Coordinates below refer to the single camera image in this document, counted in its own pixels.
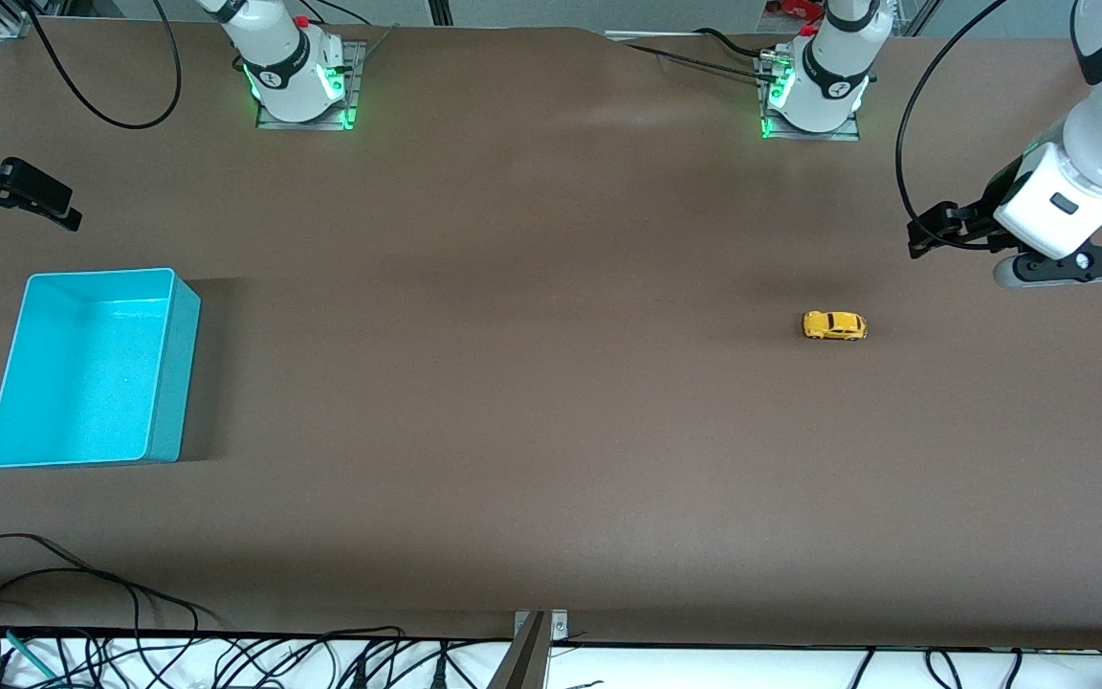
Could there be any yellow beetle toy car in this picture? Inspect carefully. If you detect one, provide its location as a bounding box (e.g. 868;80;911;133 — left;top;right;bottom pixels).
803;311;869;342

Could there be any teal plastic storage bin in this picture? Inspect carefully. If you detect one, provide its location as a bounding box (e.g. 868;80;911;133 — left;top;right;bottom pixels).
0;267;202;470

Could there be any brown table cover mat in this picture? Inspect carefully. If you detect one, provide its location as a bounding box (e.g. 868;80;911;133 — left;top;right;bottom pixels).
0;17;1102;652

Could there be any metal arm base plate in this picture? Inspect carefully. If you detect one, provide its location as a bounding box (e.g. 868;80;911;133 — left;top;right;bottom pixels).
755;53;863;143
256;40;365;131

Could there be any aluminium frame profile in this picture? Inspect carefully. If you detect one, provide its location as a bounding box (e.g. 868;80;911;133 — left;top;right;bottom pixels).
0;0;69;41

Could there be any black curved base cable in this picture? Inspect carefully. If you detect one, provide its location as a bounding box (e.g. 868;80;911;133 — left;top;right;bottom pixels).
693;27;786;60

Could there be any black braided base cable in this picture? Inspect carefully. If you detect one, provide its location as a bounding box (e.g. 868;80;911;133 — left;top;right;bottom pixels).
623;42;772;82

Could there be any black looped cable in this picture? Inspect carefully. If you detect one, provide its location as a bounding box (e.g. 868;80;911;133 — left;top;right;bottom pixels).
0;568;145;689
0;532;222;633

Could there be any thin black base cable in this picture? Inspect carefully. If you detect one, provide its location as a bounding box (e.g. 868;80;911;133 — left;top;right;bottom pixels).
307;0;372;27

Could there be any thin grey base cable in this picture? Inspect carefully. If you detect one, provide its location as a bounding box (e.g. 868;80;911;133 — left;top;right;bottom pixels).
356;24;401;68

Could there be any small metal bracket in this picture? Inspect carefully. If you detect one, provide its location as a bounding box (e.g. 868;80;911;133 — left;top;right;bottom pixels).
514;610;570;642

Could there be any aluminium camera pole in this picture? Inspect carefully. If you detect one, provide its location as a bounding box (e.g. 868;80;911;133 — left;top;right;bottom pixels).
486;612;552;689

